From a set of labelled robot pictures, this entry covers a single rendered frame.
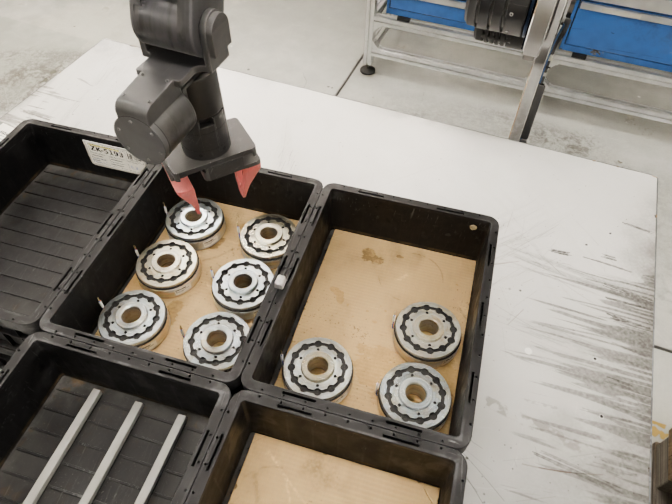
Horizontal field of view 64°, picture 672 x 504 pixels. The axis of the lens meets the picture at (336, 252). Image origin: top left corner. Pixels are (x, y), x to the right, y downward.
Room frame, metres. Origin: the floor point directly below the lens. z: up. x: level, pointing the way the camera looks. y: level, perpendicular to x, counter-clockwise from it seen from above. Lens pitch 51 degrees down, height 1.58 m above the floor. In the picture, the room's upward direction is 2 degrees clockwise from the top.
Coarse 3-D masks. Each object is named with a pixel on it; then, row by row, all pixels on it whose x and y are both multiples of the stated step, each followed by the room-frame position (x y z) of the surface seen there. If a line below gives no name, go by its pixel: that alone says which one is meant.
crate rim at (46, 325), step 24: (264, 168) 0.72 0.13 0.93; (144, 192) 0.65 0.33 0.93; (312, 192) 0.66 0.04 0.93; (120, 216) 0.60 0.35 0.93; (288, 264) 0.51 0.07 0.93; (72, 288) 0.45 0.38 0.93; (48, 312) 0.41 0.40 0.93; (264, 312) 0.42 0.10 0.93; (72, 336) 0.37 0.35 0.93; (96, 336) 0.37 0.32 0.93; (144, 360) 0.34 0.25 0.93; (240, 360) 0.34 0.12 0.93; (240, 384) 0.32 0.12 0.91
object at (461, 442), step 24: (360, 192) 0.67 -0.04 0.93; (312, 216) 0.61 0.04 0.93; (456, 216) 0.62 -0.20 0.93; (480, 216) 0.62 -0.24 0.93; (288, 288) 0.46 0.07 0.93; (480, 288) 0.47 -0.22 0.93; (480, 312) 0.44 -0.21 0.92; (264, 336) 0.39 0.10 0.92; (480, 336) 0.39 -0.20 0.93; (480, 360) 0.35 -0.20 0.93; (264, 384) 0.31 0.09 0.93; (336, 408) 0.28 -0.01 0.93; (408, 432) 0.25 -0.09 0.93; (432, 432) 0.25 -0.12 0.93
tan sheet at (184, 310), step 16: (224, 208) 0.72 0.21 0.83; (240, 208) 0.72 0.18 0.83; (240, 224) 0.68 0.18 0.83; (160, 240) 0.63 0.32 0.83; (224, 240) 0.64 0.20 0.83; (208, 256) 0.60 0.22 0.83; (224, 256) 0.60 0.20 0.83; (240, 256) 0.60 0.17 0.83; (208, 272) 0.56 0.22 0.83; (272, 272) 0.57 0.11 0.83; (128, 288) 0.52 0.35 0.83; (192, 288) 0.53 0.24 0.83; (208, 288) 0.53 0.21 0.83; (176, 304) 0.49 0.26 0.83; (192, 304) 0.50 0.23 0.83; (208, 304) 0.50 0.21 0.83; (176, 320) 0.46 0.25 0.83; (192, 320) 0.46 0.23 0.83; (176, 336) 0.43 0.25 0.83; (160, 352) 0.41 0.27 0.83; (176, 352) 0.41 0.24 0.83
